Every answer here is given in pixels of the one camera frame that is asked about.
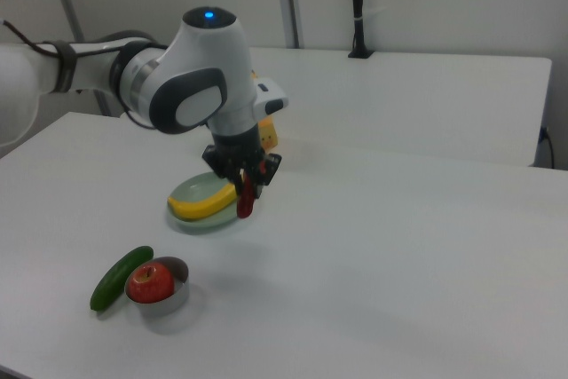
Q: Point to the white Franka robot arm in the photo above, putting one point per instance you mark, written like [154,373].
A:
[213,64]

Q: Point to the red toy apple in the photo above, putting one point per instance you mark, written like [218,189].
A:
[151,286]

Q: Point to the green toy cucumber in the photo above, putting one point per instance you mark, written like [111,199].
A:
[115,279]

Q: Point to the red toy chili pepper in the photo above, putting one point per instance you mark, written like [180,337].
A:
[245,208]

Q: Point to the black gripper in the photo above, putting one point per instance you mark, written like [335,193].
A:
[233,148]

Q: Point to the grey round bowl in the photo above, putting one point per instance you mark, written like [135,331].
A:
[177,297]

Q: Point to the orange plush toy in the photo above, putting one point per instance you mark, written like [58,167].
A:
[266,125]

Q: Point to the light green plastic plate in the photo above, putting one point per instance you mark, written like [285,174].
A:
[195,187]

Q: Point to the yellow paper plush tag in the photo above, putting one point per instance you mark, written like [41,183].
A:
[269,138]

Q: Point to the yellow toy banana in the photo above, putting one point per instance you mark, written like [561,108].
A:
[199,208]

